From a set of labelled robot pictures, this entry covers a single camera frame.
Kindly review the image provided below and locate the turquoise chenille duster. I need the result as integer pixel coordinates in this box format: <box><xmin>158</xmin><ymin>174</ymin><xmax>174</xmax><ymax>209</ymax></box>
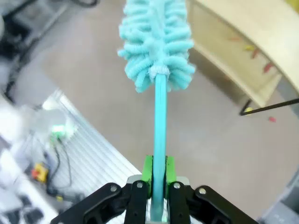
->
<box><xmin>117</xmin><ymin>0</ymin><xmax>196</xmax><ymax>224</ymax></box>

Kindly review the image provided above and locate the aluminium profile base plate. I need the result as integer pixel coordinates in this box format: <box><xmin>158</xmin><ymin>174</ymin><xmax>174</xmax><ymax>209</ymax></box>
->
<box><xmin>23</xmin><ymin>90</ymin><xmax>143</xmax><ymax>224</ymax></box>

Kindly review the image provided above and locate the yellow emergency stop box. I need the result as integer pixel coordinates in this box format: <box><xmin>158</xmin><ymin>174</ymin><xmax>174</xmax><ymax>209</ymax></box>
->
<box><xmin>31</xmin><ymin>162</ymin><xmax>49</xmax><ymax>182</ymax></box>

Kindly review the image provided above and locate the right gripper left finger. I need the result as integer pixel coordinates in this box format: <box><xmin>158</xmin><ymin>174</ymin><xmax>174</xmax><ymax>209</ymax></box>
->
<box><xmin>50</xmin><ymin>155</ymin><xmax>154</xmax><ymax>224</ymax></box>

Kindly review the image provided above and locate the black frame wooden shelf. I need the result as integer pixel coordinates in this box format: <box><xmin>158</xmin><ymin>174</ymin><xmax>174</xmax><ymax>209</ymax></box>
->
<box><xmin>186</xmin><ymin>0</ymin><xmax>299</xmax><ymax>116</ymax></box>

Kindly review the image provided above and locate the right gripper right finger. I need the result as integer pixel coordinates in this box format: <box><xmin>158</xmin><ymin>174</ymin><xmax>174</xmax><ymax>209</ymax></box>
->
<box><xmin>164</xmin><ymin>156</ymin><xmax>257</xmax><ymax>224</ymax></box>

